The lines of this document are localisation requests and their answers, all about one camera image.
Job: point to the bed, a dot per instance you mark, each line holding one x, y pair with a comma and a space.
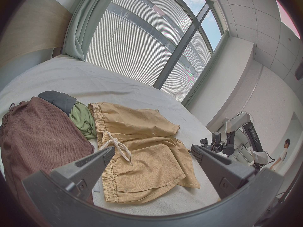
132, 93

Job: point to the black garment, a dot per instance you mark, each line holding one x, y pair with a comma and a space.
59, 100

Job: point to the green garment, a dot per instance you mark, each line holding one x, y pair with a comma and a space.
82, 122

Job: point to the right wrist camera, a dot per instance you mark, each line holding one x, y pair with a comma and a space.
204, 141

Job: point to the grey-green curtain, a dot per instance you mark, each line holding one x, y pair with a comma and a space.
80, 32

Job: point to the yellow shorts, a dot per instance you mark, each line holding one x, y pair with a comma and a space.
146, 150

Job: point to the brown shorts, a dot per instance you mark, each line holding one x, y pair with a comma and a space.
37, 138

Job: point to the person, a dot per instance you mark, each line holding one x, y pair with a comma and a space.
281, 155

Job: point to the window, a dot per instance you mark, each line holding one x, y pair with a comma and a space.
146, 36

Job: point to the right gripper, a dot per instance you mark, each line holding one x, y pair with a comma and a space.
213, 149

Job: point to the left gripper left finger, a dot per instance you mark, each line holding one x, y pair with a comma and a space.
87, 171

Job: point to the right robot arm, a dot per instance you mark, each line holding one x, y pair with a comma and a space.
236, 124

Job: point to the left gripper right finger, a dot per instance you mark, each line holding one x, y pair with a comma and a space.
222, 174

